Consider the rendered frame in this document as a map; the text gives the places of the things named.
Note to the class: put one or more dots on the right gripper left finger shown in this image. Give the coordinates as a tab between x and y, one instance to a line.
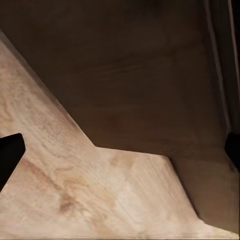
12	149

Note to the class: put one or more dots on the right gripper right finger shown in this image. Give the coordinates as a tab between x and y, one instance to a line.
232	148

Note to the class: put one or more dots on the cabinet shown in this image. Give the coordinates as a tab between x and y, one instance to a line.
159	77

